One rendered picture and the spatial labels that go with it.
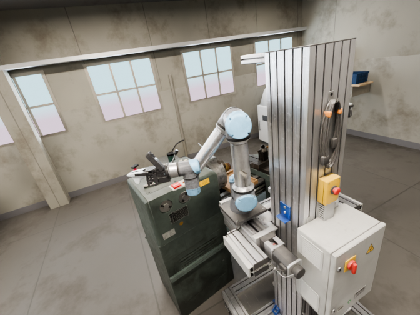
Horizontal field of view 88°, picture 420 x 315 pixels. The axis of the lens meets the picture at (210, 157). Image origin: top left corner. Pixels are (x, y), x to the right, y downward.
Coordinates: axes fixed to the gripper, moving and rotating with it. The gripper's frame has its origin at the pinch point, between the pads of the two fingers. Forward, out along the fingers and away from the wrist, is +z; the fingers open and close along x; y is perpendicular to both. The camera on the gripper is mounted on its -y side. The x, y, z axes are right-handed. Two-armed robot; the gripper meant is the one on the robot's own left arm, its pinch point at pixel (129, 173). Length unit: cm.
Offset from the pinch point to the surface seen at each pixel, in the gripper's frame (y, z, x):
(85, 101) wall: -53, 157, 307
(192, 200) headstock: 42, -23, 44
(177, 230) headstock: 62, -8, 38
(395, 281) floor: 154, -187, 42
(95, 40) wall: -146, 112, 312
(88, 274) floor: 145, 119, 108
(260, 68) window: -68, -198, 443
